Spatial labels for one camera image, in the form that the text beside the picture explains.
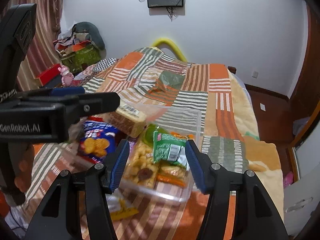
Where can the white cabinet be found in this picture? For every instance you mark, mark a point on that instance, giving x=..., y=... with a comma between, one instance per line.
x=302, y=197

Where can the clear plastic storage bin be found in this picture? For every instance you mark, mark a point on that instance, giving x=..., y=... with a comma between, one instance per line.
x=173, y=183

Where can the pink plush toy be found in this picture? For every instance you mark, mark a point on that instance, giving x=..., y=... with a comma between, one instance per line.
x=66, y=76

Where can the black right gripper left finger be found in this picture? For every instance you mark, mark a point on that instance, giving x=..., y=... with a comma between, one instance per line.
x=58, y=214

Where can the yellow bed headboard rail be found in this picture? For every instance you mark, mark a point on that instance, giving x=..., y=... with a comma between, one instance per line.
x=172, y=46

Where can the red snack bag in bin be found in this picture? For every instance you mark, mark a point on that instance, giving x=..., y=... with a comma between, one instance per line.
x=95, y=120

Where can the clear puffed snack bag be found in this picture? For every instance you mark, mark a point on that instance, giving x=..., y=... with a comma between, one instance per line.
x=140, y=168

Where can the striped window curtain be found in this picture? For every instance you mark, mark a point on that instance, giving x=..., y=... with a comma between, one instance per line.
x=41, y=54

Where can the brown wooden door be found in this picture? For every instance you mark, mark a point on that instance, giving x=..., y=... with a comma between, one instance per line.
x=304, y=101

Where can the red box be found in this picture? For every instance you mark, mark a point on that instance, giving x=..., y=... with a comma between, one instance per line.
x=48, y=75

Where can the blue biscuit snack bag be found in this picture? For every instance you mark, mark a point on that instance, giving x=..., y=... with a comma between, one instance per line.
x=97, y=141

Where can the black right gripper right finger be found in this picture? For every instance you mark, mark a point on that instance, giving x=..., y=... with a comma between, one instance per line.
x=256, y=216

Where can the brown wafer cake pack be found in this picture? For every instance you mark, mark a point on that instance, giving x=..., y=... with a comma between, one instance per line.
x=127, y=119

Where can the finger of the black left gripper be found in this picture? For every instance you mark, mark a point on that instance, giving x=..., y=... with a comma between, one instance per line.
x=100, y=104
x=62, y=91

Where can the white yellow small snack packet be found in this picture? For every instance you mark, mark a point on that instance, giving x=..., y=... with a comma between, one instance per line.
x=119, y=207

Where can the green snack sachet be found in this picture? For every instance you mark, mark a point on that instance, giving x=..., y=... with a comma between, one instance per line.
x=167, y=147

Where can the clothes pile with green bag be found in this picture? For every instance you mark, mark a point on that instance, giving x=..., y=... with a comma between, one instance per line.
x=80, y=46

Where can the patchwork striped bed quilt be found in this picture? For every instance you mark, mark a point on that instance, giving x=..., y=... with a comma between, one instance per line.
x=149, y=77

